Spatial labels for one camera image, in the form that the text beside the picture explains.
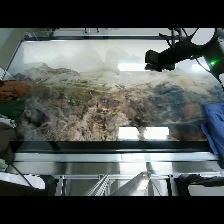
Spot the silver frame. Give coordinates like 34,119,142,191
0,27,224,197

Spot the green garment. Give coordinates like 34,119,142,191
0,99,27,122

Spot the black cable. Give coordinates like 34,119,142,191
194,57,224,93

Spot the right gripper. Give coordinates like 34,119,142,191
144,49,176,73

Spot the heap of clothes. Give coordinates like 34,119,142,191
0,114,18,168

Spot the blue garment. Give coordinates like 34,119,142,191
200,102,224,168

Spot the orange garment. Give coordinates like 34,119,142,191
0,79,32,103

